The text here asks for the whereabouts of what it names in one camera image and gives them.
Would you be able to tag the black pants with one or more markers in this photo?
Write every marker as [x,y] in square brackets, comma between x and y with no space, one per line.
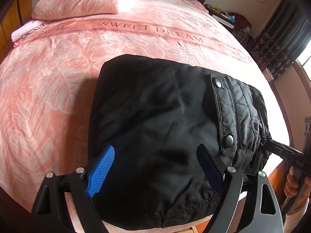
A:
[155,113]

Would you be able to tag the white waste bin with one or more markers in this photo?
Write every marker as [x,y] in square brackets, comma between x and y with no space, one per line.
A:
[268,75]

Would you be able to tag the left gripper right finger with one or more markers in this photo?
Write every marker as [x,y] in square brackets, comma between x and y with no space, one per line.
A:
[259,211]

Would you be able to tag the wooden wardrobe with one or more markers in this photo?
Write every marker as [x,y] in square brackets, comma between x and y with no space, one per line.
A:
[14,14]

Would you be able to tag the bedside table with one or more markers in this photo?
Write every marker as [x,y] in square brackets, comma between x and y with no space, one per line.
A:
[220,18]

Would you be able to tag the pink bed blanket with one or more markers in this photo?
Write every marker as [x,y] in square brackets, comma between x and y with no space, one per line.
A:
[48,82]

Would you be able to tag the window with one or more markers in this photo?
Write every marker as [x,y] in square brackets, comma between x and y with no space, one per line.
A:
[304,60]

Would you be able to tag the clothes pile on chair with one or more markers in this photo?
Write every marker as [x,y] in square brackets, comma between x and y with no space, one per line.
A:
[242,31]

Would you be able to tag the right hand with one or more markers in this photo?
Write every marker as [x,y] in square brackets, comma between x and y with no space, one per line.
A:
[291,187]

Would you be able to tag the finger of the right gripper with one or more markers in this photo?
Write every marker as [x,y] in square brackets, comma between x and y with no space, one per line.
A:
[274,147]

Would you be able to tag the dark patterned curtain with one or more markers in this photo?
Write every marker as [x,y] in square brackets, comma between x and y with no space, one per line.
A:
[283,39]

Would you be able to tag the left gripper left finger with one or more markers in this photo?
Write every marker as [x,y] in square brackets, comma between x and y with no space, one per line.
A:
[50,212]

